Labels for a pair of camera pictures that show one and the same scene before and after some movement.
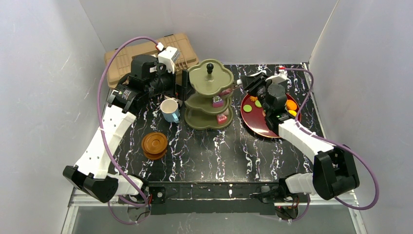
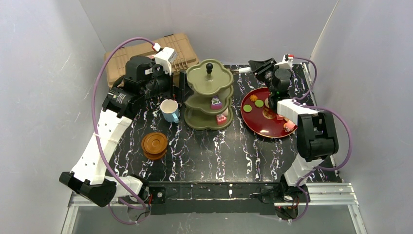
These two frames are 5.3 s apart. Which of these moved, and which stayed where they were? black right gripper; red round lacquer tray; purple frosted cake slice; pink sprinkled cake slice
Moved: black right gripper
Stayed: red round lacquer tray; purple frosted cake slice; pink sprinkled cake slice
